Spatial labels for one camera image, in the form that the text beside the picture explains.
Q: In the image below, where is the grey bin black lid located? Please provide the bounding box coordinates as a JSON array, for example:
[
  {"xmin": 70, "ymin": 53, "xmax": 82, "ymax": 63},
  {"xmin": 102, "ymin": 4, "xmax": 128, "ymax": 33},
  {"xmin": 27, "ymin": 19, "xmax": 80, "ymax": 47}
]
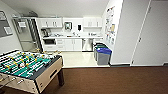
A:
[{"xmin": 93, "ymin": 42, "xmax": 105, "ymax": 51}]

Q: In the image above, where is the stainless steel dishwasher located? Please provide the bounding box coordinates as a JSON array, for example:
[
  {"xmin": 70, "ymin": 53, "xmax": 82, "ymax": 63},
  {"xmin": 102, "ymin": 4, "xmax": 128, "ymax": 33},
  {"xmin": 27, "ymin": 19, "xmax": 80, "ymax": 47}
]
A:
[{"xmin": 81, "ymin": 38, "xmax": 94, "ymax": 52}]

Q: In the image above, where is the white base cabinet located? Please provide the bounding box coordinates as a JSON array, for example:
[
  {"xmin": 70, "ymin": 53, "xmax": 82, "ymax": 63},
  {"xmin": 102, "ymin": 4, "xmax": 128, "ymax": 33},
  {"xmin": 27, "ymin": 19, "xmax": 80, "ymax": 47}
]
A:
[{"xmin": 42, "ymin": 37, "xmax": 105, "ymax": 53}]

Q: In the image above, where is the white room door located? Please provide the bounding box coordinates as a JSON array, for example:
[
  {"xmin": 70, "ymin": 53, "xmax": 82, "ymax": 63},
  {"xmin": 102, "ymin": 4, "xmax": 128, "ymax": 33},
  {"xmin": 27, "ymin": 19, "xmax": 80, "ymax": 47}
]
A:
[{"xmin": 131, "ymin": 0, "xmax": 168, "ymax": 67}]

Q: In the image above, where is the stainless steel refrigerator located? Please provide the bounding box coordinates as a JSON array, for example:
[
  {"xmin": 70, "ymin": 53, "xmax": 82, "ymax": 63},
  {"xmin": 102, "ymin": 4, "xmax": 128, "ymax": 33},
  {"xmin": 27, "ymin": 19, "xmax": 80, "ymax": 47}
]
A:
[{"xmin": 12, "ymin": 17, "xmax": 43, "ymax": 53}]

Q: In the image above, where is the grey bin blue lid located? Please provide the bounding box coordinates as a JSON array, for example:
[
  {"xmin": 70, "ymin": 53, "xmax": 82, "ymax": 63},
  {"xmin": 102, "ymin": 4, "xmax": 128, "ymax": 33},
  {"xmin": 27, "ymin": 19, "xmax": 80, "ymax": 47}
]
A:
[{"xmin": 96, "ymin": 47, "xmax": 113, "ymax": 66}]

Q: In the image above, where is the green foosball table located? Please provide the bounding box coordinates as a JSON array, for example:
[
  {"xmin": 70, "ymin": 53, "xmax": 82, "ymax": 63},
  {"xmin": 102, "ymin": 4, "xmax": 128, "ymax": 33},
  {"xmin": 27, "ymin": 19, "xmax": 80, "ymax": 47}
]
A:
[{"xmin": 0, "ymin": 49, "xmax": 65, "ymax": 94}]

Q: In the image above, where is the white wall cabinet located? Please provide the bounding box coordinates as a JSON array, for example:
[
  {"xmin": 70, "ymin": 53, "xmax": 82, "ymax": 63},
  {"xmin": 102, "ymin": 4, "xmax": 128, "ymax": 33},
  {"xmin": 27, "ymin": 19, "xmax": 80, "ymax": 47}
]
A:
[
  {"xmin": 82, "ymin": 17, "xmax": 103, "ymax": 29},
  {"xmin": 36, "ymin": 17, "xmax": 64, "ymax": 29}
]

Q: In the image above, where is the framed wall notice board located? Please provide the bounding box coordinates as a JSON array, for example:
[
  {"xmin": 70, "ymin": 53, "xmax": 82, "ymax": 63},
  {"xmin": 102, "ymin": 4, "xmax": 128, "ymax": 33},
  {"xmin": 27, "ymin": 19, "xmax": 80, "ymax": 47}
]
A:
[{"xmin": 0, "ymin": 10, "xmax": 14, "ymax": 38}]

